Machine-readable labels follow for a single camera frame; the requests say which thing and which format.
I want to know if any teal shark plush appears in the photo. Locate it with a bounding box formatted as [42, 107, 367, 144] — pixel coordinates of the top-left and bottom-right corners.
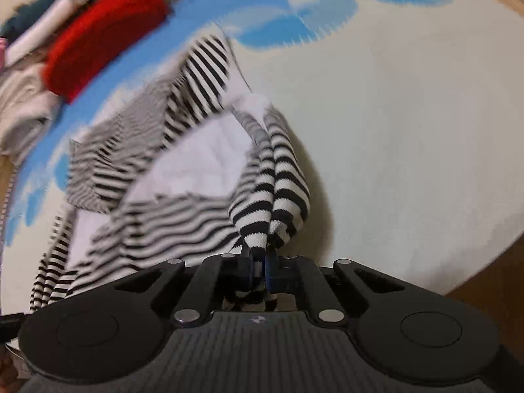
[0, 0, 103, 37]

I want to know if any red folded blanket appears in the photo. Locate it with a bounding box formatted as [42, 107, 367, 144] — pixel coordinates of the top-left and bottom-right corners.
[43, 0, 170, 105]

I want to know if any striped dress with white vest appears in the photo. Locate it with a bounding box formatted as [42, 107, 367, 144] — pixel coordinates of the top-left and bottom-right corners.
[28, 33, 312, 316]

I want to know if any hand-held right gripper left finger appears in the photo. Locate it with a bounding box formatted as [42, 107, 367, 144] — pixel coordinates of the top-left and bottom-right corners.
[112, 250, 252, 324]

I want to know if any white folded blanket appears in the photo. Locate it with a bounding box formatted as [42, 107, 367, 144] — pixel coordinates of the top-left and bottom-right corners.
[8, 0, 107, 66]

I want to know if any cream folded quilt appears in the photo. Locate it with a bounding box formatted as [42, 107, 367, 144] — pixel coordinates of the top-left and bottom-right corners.
[0, 65, 62, 156]

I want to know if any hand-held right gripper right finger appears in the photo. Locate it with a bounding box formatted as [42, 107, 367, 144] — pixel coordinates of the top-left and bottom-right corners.
[265, 256, 414, 324]

